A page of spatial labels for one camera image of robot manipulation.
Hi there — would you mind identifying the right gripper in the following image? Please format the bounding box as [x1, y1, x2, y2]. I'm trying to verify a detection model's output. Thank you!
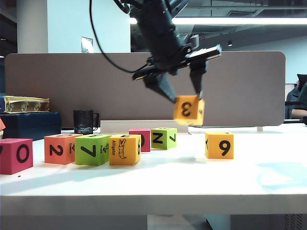
[131, 44, 223, 104]

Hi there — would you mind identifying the yellow 3 letter block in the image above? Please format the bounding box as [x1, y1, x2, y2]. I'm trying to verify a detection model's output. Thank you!
[173, 94, 206, 127]

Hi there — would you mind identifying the yellow alligator letter block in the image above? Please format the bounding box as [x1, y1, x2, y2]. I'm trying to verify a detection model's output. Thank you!
[109, 134, 142, 166]

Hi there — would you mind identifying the green duck letter block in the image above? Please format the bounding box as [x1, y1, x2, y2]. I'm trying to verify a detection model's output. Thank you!
[74, 134, 112, 166]

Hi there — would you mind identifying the orange queen letter block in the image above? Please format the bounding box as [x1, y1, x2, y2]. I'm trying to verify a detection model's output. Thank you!
[44, 133, 83, 165]

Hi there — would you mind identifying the green N letter block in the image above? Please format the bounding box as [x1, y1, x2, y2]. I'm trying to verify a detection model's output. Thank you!
[150, 127, 178, 150]

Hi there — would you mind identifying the pink tree letter block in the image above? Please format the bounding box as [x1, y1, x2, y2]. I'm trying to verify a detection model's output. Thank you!
[129, 128, 151, 152]

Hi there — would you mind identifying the yellow 9 letter block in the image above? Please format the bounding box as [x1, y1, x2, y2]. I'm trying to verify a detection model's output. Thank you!
[205, 131, 235, 160]

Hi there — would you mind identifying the large pink letter block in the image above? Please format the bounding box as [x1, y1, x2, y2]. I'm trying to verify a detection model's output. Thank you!
[0, 138, 34, 175]

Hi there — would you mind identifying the long ceiling light strip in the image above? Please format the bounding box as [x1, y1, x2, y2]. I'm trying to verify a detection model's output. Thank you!
[130, 17, 307, 25]

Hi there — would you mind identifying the black mug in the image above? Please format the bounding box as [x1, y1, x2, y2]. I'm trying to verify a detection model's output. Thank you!
[73, 109, 100, 136]

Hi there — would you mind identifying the brown fabric desk divider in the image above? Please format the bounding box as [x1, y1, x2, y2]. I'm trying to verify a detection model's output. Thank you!
[4, 51, 286, 127]

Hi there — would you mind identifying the seated person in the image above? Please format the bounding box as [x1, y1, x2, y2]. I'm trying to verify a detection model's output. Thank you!
[285, 73, 307, 120]

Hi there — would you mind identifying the white table leg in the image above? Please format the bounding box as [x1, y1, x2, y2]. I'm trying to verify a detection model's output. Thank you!
[206, 214, 231, 230]

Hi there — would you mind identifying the dark blue box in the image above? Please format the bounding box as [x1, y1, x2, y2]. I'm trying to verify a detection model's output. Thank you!
[0, 111, 62, 141]

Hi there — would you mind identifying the gold patterned gift box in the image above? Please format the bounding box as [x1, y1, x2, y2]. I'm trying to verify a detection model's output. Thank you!
[0, 95, 50, 114]

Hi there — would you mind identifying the dark vented panel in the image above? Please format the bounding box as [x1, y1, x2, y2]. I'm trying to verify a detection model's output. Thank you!
[230, 214, 307, 230]

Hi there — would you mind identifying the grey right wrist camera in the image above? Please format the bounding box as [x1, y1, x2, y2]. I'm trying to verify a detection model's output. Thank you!
[186, 34, 200, 50]

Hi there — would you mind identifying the beige desk cable tray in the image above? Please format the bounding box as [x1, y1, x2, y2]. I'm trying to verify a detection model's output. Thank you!
[95, 119, 192, 136]

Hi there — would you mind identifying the white wall sign plate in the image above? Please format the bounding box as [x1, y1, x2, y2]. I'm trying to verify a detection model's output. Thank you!
[81, 36, 94, 54]

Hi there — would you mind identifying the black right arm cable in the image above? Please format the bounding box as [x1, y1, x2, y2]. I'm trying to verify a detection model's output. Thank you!
[89, 0, 151, 74]

